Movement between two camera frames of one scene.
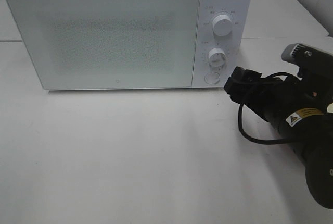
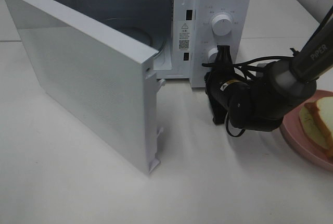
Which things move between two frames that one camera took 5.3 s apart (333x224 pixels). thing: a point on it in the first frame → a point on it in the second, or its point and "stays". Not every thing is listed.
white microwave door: [108, 38] → [105, 83]
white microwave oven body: [132, 32] stays
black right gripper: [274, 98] → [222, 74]
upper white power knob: [222, 25] stays
